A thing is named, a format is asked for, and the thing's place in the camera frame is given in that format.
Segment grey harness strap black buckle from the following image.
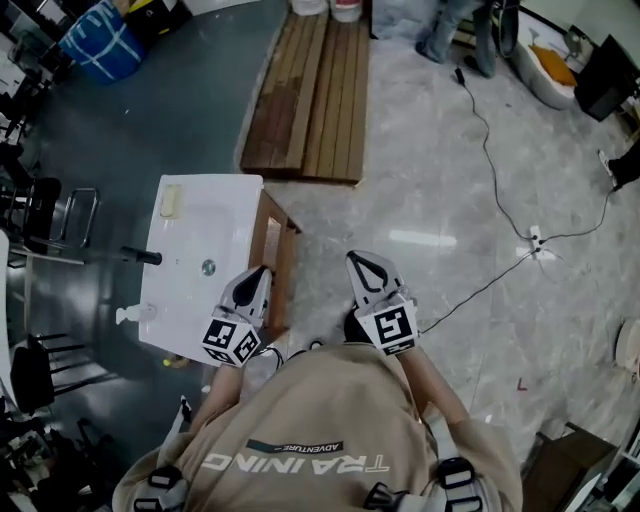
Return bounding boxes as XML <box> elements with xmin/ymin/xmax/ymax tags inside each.
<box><xmin>363</xmin><ymin>413</ymin><xmax>495</xmax><ymax>512</ymax></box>
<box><xmin>131</xmin><ymin>394</ymin><xmax>194</xmax><ymax>512</ymax></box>

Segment dark wooden cabinet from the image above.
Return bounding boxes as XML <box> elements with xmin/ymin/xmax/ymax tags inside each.
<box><xmin>521</xmin><ymin>421</ymin><xmax>620</xmax><ymax>512</ymax></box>

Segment round white robot vacuum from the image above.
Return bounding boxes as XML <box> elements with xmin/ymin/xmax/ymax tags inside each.
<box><xmin>613</xmin><ymin>317</ymin><xmax>640</xmax><ymax>372</ymax></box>

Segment orange cushion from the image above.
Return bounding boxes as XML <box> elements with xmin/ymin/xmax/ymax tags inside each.
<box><xmin>528</xmin><ymin>43</ymin><xmax>578</xmax><ymax>87</ymax></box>

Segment white bucket with red label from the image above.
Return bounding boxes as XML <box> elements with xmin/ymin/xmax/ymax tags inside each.
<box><xmin>331</xmin><ymin>0</ymin><xmax>374</xmax><ymax>24</ymax></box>

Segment black box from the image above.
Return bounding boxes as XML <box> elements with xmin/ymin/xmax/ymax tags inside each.
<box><xmin>573</xmin><ymin>33</ymin><xmax>640</xmax><ymax>123</ymax></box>

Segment white bathtub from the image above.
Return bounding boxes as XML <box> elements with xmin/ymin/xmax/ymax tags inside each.
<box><xmin>498</xmin><ymin>3</ymin><xmax>597</xmax><ymax>112</ymax></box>

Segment black cable with adapter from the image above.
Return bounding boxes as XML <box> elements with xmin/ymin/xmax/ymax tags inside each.
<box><xmin>452</xmin><ymin>66</ymin><xmax>533</xmax><ymax>240</ymax></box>

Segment wooden slatted platform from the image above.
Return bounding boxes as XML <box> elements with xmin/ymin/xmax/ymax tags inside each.
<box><xmin>239</xmin><ymin>8</ymin><xmax>372</xmax><ymax>187</ymax></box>

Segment metal frame chair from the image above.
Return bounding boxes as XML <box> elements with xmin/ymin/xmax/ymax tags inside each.
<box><xmin>47</xmin><ymin>186</ymin><xmax>101</xmax><ymax>252</ymax></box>

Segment white ceramic sink basin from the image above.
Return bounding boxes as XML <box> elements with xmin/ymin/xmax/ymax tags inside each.
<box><xmin>138</xmin><ymin>173</ymin><xmax>265</xmax><ymax>362</ymax></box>

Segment person's beige shirt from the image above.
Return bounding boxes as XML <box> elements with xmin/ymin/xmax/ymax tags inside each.
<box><xmin>111</xmin><ymin>343</ymin><xmax>525</xmax><ymax>512</ymax></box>

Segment wooden sink cabinet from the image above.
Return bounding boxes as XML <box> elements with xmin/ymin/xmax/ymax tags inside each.
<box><xmin>248</xmin><ymin>186</ymin><xmax>304</xmax><ymax>337</ymax></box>

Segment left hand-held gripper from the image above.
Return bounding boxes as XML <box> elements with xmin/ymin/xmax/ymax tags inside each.
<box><xmin>201</xmin><ymin>266</ymin><xmax>275</xmax><ymax>369</ymax></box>

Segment pale yellow bar of soap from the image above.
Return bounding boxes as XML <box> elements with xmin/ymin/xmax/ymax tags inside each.
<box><xmin>158</xmin><ymin>183</ymin><xmax>182</xmax><ymax>219</ymax></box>

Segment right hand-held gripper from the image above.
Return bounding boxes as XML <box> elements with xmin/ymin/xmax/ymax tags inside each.
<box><xmin>345</xmin><ymin>250</ymin><xmax>420</xmax><ymax>358</ymax></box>

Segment blue woven bag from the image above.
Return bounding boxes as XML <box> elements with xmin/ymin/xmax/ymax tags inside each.
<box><xmin>58</xmin><ymin>0</ymin><xmax>147</xmax><ymax>85</ymax></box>

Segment black and yellow case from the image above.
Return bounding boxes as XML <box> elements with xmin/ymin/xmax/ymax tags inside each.
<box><xmin>123</xmin><ymin>0</ymin><xmax>194</xmax><ymax>37</ymax></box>

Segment person's right forearm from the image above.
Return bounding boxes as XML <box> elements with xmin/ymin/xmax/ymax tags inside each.
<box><xmin>396</xmin><ymin>344</ymin><xmax>470</xmax><ymax>427</ymax></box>

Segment clear pump dispenser bottle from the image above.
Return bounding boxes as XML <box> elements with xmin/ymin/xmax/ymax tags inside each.
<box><xmin>115</xmin><ymin>303</ymin><xmax>158</xmax><ymax>327</ymax></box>

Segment black faucet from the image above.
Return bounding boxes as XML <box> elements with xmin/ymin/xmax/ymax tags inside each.
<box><xmin>120</xmin><ymin>245</ymin><xmax>164</xmax><ymax>266</ymax></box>

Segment black slatted chair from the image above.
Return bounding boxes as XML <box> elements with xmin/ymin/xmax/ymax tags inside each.
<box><xmin>9</xmin><ymin>332</ymin><xmax>110</xmax><ymax>416</ymax></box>

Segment person's left forearm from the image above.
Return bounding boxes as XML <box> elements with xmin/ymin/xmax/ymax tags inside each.
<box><xmin>191</xmin><ymin>361</ymin><xmax>251</xmax><ymax>432</ymax></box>

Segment person's black shoe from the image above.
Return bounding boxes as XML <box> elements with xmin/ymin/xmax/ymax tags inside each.
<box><xmin>343</xmin><ymin>307</ymin><xmax>375</xmax><ymax>346</ymax></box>

